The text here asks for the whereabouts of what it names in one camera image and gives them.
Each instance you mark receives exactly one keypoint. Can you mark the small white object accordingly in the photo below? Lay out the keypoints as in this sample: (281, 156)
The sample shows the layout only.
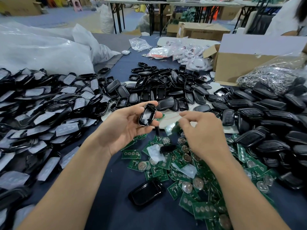
(125, 52)

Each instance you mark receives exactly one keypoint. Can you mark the clear plastic film piece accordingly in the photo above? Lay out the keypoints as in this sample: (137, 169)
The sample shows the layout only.
(156, 153)

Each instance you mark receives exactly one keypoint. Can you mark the white sack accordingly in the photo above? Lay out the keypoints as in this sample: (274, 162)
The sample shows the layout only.
(106, 19)

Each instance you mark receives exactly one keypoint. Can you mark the heap of clear parts bags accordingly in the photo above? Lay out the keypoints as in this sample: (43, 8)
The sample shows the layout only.
(192, 55)

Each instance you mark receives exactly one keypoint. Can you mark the long white table top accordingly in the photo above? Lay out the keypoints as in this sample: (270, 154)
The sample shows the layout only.
(220, 3)

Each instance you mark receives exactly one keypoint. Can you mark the clear bag with red label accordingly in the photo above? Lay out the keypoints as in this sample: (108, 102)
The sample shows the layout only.
(158, 52)

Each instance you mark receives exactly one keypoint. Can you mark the pile of shells with pads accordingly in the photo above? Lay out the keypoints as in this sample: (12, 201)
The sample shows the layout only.
(43, 119)

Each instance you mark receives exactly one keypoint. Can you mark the person's left forearm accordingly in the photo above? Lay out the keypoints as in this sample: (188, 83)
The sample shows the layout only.
(67, 189)

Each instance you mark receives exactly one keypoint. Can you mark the black metal table frame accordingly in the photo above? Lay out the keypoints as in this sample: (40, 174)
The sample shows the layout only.
(117, 17)

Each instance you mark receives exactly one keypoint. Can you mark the large white plastic bag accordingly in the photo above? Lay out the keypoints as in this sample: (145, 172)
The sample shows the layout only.
(41, 50)

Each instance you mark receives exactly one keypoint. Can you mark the person's right hand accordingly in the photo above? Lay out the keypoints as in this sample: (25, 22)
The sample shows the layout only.
(206, 134)

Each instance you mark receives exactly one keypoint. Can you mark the small crumpled clear plastic bag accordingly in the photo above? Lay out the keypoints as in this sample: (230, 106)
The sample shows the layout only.
(140, 44)

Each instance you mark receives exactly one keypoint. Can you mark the large open cardboard box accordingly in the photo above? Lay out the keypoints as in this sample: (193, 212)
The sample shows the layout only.
(244, 67)

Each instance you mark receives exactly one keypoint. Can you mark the slim black plastic piece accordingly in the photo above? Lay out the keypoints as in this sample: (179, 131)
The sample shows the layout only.
(156, 130)

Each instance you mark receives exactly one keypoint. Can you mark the person's left hand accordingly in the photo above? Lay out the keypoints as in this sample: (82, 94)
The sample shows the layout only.
(122, 129)

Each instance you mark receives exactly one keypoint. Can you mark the lone glossy black shell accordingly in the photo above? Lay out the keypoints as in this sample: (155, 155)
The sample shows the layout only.
(145, 193)

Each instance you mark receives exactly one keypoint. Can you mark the pile of black shell halves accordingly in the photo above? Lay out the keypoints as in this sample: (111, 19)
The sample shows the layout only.
(172, 86)

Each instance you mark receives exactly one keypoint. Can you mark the brown cardboard box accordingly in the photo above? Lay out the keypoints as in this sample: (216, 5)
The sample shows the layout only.
(204, 31)

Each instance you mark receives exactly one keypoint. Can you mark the tan cardboard box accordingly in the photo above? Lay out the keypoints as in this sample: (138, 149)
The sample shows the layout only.
(19, 6)

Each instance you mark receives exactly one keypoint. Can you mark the black key fob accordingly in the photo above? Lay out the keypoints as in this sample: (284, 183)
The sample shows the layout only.
(147, 115)

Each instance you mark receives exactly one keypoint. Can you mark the black rubber button pad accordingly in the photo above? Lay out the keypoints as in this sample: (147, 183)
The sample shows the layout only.
(168, 148)

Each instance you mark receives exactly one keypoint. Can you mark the person's right forearm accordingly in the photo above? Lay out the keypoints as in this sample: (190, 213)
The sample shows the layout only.
(247, 196)

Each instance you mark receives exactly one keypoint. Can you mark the pile of assembled black fobs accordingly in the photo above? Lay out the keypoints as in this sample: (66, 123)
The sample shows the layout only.
(273, 122)

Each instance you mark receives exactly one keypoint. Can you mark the clear bag of metal parts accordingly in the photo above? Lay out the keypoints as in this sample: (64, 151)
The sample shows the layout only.
(278, 76)

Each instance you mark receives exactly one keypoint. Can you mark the pink plastic stool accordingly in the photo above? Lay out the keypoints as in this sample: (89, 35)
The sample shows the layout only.
(76, 4)

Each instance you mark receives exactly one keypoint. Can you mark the pile of green circuit boards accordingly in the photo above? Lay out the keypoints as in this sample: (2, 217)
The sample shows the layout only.
(192, 189)

